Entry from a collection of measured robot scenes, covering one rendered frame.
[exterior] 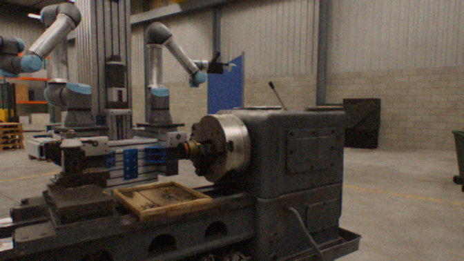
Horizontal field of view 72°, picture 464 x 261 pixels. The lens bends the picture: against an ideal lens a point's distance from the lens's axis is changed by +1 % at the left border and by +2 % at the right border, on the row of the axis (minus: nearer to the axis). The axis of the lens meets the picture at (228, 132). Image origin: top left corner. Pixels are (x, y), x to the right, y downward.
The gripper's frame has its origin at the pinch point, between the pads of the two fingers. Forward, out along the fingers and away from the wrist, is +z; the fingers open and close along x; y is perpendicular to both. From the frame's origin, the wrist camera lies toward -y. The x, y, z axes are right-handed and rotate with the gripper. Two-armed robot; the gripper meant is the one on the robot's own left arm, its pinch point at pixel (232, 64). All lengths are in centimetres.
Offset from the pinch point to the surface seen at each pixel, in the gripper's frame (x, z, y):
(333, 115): 94, 17, 22
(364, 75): -594, 729, 11
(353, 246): 110, 26, 88
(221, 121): 94, -44, 25
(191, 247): 111, -61, 73
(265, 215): 108, -26, 65
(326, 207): 101, 14, 70
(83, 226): 123, -99, 51
